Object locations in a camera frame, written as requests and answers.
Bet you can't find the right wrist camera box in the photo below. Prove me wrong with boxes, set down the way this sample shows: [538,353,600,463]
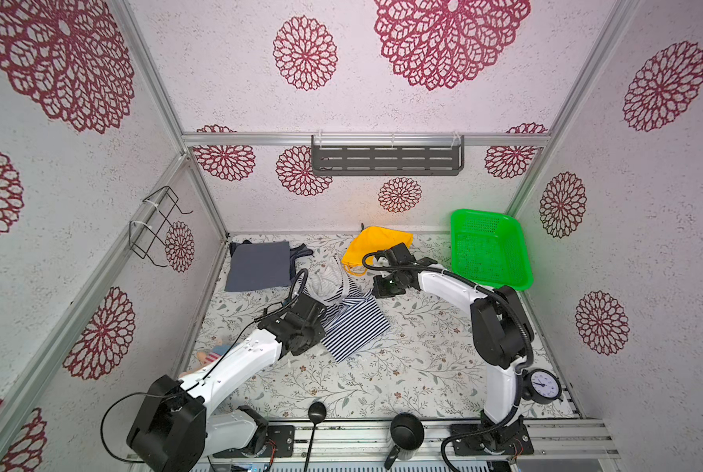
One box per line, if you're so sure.
[382,243,416,267]

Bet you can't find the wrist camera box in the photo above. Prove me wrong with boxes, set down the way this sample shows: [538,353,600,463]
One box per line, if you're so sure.
[256,293,327,326]
[382,243,416,267]

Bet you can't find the grey blue tank top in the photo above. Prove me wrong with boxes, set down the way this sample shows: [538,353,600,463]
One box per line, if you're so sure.
[225,240,314,293]

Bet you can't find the cartoon boy plush doll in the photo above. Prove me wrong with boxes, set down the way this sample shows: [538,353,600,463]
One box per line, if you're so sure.
[179,344,231,379]

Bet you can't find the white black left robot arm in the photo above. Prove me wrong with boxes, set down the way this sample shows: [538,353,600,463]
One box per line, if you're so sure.
[126,306,325,471]

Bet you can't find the grey wall shelf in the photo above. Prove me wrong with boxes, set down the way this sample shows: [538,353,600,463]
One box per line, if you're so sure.
[310,136,465,177]

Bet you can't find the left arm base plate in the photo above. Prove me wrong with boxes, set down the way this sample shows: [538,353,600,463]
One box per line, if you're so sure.
[262,425,296,459]

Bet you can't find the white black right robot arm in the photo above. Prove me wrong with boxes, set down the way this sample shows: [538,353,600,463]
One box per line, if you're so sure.
[373,267,534,433]

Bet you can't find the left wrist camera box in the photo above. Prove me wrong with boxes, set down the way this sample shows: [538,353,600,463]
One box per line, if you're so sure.
[256,293,327,326]

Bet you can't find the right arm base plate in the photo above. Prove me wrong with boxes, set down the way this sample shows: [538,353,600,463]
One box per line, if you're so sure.
[453,417,534,457]

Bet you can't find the black wire wall rack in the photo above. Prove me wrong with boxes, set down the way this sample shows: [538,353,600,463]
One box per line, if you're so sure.
[127,186,196,273]

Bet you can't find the striped tank top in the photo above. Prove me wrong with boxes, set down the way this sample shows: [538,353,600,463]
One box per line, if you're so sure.
[302,257,391,363]

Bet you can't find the green plastic basket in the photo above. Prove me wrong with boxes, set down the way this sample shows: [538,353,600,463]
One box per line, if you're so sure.
[451,210,534,291]

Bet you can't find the yellow fabric hat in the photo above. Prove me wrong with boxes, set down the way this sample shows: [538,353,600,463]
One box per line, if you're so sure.
[341,226,413,277]

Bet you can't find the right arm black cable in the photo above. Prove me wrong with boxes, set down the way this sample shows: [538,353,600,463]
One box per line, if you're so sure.
[361,250,535,472]

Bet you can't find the round pressure gauge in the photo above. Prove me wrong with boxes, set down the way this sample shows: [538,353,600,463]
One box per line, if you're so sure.
[522,369,563,405]

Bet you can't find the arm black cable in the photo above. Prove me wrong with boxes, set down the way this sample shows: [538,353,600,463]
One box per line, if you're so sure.
[361,250,535,472]
[100,267,310,472]

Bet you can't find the black ladle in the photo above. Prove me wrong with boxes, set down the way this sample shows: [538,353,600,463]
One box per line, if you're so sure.
[303,401,327,472]

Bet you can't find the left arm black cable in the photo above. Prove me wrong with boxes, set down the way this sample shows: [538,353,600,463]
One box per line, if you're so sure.
[100,267,310,472]

